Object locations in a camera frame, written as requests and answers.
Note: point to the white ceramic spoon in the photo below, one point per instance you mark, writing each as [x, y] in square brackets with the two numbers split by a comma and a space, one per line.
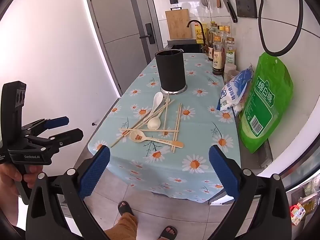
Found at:
[158, 97]

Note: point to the dark curved faucet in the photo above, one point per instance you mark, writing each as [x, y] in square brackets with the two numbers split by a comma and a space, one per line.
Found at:
[203, 32]

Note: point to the cream spoon with bear print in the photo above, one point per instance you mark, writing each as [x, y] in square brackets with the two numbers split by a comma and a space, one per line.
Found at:
[137, 135]

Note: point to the green sugar bag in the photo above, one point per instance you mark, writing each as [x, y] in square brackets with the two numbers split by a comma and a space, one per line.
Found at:
[265, 100]

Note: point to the red and white packet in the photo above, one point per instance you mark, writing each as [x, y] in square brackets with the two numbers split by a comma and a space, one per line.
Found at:
[297, 212]

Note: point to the black wall switch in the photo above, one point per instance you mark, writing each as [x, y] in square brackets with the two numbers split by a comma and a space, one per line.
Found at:
[173, 0]

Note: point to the white and blue salt bag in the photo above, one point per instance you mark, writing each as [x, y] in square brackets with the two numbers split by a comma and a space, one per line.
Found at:
[232, 92]

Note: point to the plastic spice jar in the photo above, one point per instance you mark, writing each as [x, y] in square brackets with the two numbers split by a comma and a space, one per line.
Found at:
[233, 75]
[230, 68]

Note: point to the black slipper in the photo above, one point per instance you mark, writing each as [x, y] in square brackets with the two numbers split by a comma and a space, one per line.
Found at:
[125, 207]
[168, 233]

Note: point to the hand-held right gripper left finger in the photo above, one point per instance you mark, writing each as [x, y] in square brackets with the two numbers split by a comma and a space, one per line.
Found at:
[93, 172]

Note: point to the yellow packet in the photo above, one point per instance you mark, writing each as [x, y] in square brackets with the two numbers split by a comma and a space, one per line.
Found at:
[200, 33]

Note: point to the light blue daisy tablecloth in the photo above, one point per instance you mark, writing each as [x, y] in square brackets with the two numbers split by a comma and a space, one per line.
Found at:
[200, 120]

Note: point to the tall glass bottle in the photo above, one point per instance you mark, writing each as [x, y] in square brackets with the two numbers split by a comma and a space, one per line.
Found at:
[226, 32]
[212, 33]

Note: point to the person's left hand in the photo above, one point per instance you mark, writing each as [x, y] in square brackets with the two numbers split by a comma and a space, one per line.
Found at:
[8, 175]

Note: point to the clear oil bottle gold cap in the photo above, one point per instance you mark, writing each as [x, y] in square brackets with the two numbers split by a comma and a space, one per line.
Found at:
[230, 53]

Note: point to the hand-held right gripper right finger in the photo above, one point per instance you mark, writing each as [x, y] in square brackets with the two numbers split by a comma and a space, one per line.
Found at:
[223, 172]

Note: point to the black cylindrical utensil holder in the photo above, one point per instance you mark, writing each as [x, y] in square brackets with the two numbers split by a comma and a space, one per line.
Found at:
[171, 70]

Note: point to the tan trouser leg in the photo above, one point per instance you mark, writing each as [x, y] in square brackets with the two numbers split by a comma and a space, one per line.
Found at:
[122, 227]

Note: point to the black sink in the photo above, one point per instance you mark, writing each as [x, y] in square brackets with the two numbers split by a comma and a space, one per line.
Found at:
[185, 47]

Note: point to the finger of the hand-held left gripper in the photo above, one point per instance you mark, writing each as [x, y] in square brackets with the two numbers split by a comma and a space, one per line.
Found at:
[58, 122]
[71, 136]

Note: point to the grey door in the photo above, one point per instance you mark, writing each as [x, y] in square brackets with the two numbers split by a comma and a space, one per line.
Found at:
[117, 17]

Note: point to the black wall outlet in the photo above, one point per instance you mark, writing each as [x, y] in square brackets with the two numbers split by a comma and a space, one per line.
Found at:
[246, 5]

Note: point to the wooden cutting board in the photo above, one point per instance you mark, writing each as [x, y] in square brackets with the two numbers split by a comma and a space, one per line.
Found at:
[178, 25]

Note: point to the cream plastic spoon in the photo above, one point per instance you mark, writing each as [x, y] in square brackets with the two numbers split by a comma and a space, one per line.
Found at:
[153, 124]

